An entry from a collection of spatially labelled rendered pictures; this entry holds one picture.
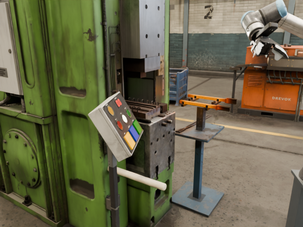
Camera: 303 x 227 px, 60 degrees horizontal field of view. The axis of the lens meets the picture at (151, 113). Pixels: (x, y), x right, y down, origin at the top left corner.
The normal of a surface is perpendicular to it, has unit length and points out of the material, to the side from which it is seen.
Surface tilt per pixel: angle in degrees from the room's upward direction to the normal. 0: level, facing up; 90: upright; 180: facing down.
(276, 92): 90
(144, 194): 90
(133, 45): 90
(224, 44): 90
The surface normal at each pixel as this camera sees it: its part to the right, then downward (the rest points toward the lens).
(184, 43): -0.47, 0.26
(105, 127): -0.14, 0.29
